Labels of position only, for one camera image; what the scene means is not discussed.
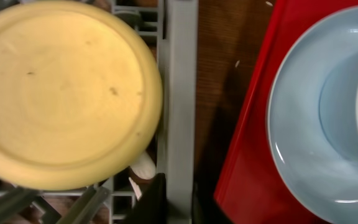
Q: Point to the white plastic fork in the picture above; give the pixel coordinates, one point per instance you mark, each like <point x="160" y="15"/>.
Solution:
<point x="136" y="188"/>

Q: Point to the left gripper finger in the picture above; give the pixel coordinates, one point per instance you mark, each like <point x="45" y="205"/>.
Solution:
<point x="152" y="206"/>

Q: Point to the red plastic tray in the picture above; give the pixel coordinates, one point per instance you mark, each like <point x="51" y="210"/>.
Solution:
<point x="249" y="189"/>

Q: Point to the light blue plate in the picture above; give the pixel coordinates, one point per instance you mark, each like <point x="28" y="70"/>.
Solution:
<point x="312" y="118"/>

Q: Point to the grey dishwasher rack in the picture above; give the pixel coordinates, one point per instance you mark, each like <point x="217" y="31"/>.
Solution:
<point x="169" y="30"/>

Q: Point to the white plastic spoon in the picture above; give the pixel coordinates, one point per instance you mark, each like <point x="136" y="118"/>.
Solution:
<point x="144" y="167"/>

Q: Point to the yellow plastic cup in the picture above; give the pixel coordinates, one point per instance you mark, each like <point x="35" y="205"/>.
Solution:
<point x="80" y="95"/>

